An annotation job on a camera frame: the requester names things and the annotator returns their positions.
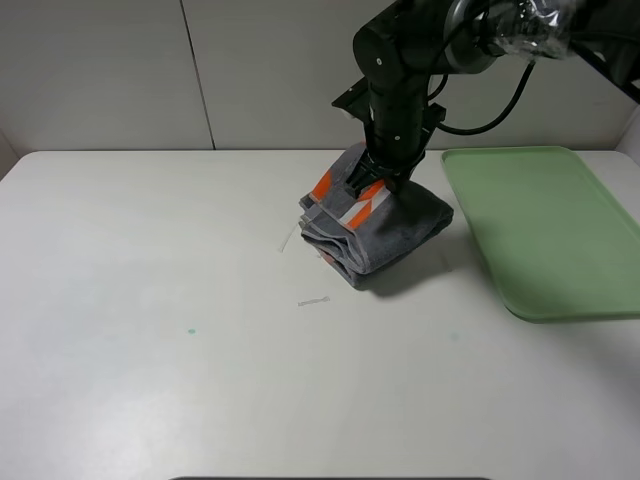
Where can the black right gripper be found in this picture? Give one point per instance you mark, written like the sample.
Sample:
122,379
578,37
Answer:
398,123

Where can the light green plastic tray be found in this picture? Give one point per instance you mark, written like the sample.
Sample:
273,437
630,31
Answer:
555,241

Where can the grey towel with orange stripes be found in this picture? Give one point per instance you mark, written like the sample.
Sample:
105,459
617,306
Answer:
363,236

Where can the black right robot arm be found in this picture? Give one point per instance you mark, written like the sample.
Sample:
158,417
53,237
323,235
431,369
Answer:
408,43

